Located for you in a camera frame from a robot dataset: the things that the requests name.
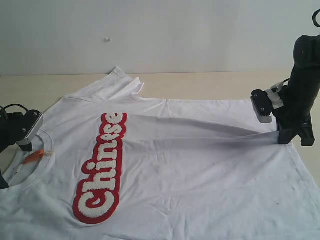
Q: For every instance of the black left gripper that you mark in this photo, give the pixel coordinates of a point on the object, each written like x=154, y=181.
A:
x=12, y=132

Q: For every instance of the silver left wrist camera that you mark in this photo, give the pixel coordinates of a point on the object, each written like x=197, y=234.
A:
x=31, y=124

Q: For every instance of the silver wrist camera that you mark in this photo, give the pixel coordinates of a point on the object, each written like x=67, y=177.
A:
x=31, y=124
x=262, y=106

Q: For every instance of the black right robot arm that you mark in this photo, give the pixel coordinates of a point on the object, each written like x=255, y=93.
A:
x=306, y=53

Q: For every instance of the orange neck label tag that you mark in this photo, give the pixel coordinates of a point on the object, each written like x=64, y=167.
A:
x=37, y=156

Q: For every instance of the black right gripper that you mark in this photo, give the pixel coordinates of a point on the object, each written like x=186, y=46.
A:
x=298, y=98

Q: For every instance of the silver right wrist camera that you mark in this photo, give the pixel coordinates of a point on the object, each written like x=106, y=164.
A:
x=262, y=106

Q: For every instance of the white t-shirt red patch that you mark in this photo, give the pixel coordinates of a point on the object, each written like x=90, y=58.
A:
x=120, y=167

